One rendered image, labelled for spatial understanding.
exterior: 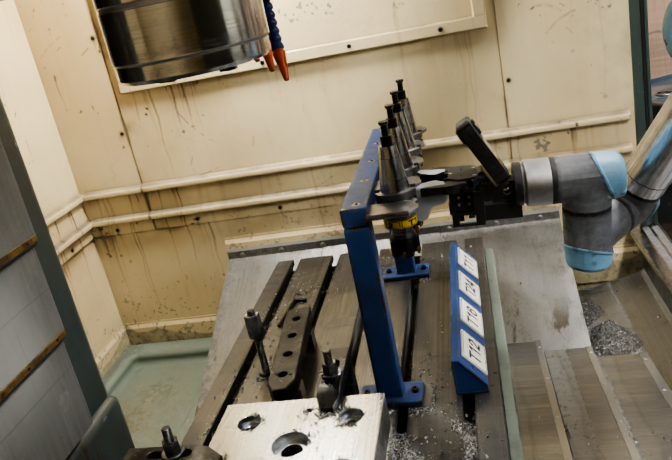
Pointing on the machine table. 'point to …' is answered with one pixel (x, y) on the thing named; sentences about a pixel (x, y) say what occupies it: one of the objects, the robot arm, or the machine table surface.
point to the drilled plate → (284, 411)
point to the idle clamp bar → (288, 343)
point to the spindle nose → (177, 14)
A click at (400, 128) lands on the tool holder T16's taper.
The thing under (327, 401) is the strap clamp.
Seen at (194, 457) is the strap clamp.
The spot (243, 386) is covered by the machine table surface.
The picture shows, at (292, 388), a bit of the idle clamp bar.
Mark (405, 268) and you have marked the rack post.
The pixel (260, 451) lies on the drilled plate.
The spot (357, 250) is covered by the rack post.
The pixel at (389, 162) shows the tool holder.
